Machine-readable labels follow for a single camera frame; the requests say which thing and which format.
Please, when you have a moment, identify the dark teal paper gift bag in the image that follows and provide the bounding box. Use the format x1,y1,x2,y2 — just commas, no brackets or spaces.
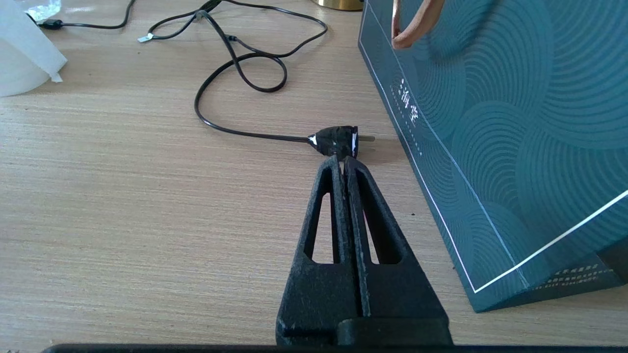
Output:
357,0,628,313

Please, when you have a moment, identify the black cable with silver tip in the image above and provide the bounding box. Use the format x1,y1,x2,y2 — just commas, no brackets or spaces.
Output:
137,0,221,43

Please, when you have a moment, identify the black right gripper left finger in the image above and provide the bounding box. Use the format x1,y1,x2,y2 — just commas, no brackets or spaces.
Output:
276,155,363,345

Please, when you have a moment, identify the clear water bottle red cap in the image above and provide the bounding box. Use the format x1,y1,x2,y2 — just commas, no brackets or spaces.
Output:
15,0,62,23

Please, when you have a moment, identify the long black cable with plugs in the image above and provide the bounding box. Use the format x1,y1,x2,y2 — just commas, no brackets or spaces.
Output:
37,0,376,158

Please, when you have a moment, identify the brass desk lamp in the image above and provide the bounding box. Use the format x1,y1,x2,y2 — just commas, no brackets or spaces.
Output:
313,0,365,11

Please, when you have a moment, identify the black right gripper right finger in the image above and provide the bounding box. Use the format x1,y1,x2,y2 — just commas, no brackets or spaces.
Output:
343,156,453,345

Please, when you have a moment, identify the white toilet paper roll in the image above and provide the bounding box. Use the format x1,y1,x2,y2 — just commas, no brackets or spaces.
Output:
0,0,68,98

